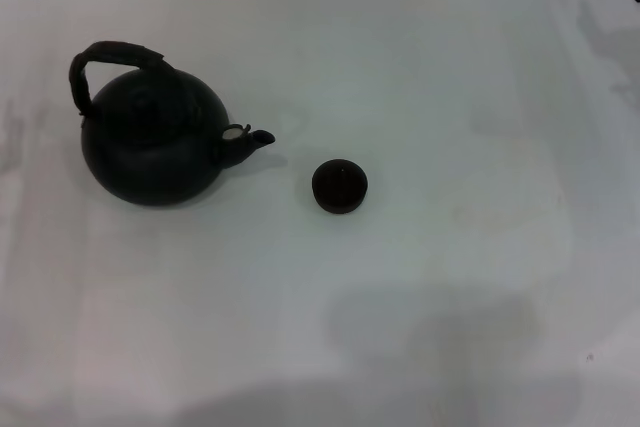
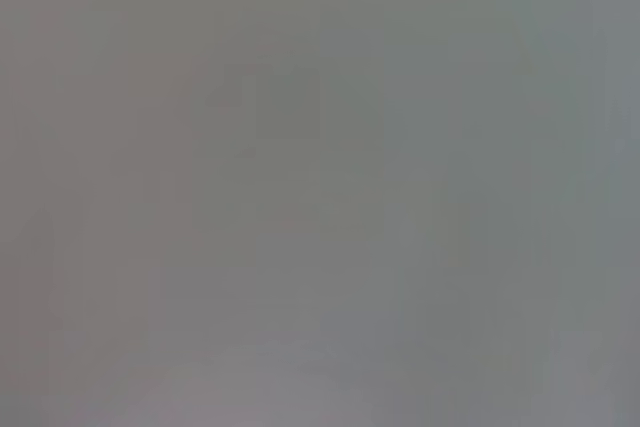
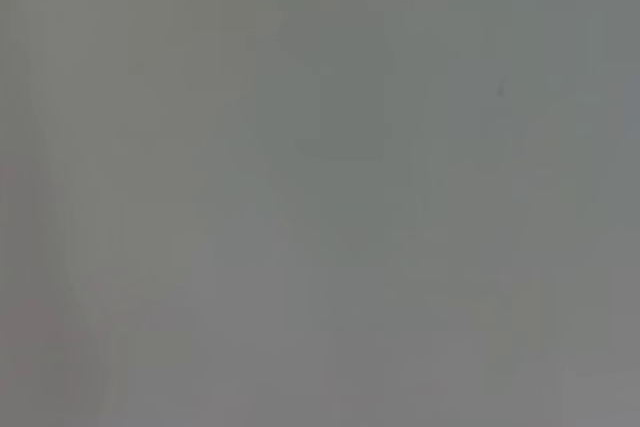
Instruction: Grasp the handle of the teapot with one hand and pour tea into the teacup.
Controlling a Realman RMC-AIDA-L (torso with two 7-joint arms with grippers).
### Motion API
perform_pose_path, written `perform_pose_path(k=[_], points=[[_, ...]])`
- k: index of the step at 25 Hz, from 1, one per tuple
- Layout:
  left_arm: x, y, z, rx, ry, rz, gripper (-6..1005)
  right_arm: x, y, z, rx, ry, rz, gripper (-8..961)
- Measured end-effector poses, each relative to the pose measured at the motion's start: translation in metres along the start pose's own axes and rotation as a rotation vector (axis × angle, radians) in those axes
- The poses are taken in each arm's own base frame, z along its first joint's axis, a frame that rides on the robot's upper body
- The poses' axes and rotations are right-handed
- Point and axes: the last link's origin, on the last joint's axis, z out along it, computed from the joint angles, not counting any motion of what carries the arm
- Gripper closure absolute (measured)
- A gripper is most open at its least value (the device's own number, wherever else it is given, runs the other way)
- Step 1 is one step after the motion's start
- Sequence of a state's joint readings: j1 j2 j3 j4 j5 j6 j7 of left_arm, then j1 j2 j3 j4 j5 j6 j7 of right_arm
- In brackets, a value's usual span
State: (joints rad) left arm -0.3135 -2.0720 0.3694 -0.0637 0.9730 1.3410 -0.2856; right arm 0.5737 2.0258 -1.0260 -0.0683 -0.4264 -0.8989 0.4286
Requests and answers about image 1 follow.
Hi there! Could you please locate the small dark teacup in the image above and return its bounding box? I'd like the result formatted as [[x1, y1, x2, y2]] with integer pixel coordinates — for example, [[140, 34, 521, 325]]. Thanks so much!
[[310, 158, 370, 215]]

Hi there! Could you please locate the black round teapot with handle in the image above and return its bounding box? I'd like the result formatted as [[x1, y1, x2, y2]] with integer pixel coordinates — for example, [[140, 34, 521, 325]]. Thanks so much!
[[67, 39, 278, 208]]

